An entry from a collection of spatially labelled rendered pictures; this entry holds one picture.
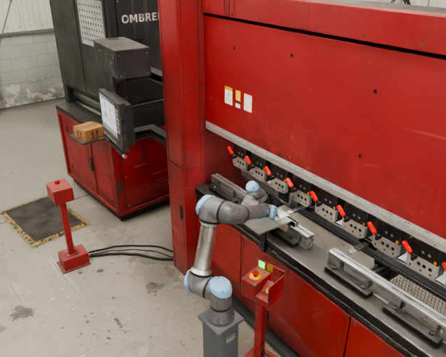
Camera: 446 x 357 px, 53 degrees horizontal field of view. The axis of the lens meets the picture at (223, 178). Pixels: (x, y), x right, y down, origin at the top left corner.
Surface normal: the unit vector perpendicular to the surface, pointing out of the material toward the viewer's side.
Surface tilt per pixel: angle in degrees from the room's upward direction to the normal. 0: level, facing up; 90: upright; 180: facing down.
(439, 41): 90
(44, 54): 90
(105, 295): 0
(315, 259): 0
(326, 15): 90
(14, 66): 90
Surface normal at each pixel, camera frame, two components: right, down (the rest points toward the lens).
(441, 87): -0.82, 0.25
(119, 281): 0.00, -0.89
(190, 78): 0.58, 0.36
